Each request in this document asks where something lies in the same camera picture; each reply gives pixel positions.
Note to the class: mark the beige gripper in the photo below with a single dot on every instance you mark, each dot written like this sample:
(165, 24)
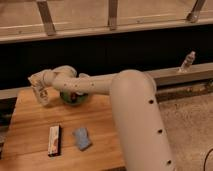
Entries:
(40, 79)

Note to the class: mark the white plastic bottle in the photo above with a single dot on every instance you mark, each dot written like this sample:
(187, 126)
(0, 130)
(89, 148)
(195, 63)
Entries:
(40, 93)

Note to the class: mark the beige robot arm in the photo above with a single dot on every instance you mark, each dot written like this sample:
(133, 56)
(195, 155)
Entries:
(135, 111)

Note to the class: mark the clear bottle on ledge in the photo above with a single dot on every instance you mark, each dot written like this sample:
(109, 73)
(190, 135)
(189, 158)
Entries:
(188, 61)

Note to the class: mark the red item in bowl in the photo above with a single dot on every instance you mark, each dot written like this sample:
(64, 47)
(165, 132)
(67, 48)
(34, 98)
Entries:
(73, 97)

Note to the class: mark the green bowl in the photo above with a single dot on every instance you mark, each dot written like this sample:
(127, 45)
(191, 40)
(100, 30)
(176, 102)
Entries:
(79, 98)

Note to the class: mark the white paper cup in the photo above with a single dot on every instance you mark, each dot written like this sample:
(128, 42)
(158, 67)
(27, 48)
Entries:
(83, 75)

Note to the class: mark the black and white box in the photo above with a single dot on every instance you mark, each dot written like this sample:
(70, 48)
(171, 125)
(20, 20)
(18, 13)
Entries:
(54, 143)

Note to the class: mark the blue crumpled cloth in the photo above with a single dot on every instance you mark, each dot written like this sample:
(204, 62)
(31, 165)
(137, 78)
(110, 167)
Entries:
(82, 138)

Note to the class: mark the wooden table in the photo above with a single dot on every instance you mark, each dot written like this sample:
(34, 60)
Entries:
(26, 144)

